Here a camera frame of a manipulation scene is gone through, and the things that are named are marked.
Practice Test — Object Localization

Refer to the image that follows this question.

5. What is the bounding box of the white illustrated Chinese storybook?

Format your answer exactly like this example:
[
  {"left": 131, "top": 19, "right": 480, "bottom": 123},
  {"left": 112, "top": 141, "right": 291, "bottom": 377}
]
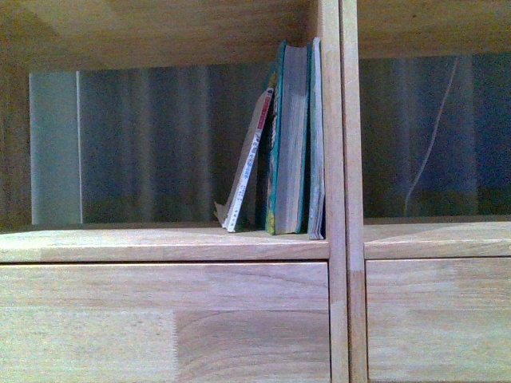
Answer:
[{"left": 215, "top": 87, "right": 274, "bottom": 233}]

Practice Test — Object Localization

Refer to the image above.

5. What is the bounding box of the thick teal book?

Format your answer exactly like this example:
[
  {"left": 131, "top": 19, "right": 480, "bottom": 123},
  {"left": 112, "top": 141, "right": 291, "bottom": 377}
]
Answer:
[{"left": 266, "top": 41, "right": 310, "bottom": 235}]

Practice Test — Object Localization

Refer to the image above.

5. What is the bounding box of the thin teal book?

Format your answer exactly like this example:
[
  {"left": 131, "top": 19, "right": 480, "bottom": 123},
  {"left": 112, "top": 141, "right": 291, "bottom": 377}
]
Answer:
[{"left": 307, "top": 37, "right": 325, "bottom": 240}]

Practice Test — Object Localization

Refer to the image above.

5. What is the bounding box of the grey curtain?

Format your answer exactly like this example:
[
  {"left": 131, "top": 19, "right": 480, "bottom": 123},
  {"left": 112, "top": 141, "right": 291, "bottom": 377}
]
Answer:
[{"left": 29, "top": 53, "right": 510, "bottom": 225}]

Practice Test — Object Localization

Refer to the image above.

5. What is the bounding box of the light wooden bookshelf cabinet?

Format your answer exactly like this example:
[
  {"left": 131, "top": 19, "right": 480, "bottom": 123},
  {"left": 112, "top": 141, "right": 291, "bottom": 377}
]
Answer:
[{"left": 1, "top": 1, "right": 350, "bottom": 382}]

